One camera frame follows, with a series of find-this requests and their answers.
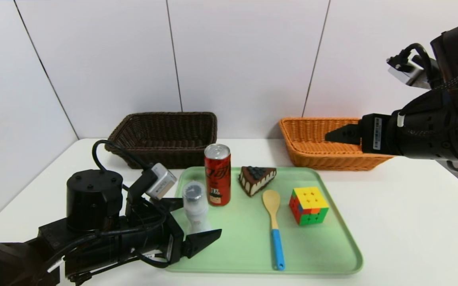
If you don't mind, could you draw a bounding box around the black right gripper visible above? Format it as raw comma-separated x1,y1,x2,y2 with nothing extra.
324,113,447,160

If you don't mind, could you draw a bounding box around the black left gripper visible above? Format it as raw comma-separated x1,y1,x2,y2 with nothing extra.
119,197,222,265

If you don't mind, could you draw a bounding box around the white translucent plastic bottle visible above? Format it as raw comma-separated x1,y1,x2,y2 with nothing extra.
182,180,212,235

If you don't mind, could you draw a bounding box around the red soda can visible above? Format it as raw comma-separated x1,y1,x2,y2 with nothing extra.
204,144,231,207

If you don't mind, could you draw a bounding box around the colourful puzzle cube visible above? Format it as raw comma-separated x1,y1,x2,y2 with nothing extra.
289,187,329,226

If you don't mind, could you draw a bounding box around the chocolate blueberry cake slice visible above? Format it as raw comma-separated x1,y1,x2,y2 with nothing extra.
239,166,277,197

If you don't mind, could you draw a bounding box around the wooden spoon with blue handle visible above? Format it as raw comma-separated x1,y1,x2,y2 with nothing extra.
262,189,285,271

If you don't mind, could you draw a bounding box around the orange wicker basket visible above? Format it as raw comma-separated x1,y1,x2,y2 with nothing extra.
279,117,394,172

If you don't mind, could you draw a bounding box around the dark brown wicker basket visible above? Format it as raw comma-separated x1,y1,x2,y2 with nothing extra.
105,112,218,170

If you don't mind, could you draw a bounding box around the light green plastic tray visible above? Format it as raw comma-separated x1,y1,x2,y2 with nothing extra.
165,166,363,274

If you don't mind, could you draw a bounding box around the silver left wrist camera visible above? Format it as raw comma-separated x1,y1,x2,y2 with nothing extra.
146,163,178,200

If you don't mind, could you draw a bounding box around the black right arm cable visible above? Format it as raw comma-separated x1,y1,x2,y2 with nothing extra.
400,43,438,86

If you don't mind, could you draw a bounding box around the black left wrist camera cable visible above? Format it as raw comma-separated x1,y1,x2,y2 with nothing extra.
92,140,152,172

